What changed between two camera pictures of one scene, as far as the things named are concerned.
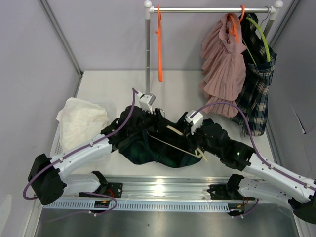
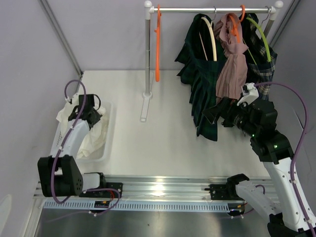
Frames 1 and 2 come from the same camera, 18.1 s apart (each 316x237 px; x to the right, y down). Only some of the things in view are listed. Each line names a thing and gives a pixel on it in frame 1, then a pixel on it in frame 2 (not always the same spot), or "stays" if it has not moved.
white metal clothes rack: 148,9 stays
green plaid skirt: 163,145 to 200,59
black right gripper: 189,135 to 214,112
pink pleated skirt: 223,65 stays
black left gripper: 157,121 to 98,116
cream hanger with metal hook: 198,152 to 203,46
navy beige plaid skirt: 259,58 stays
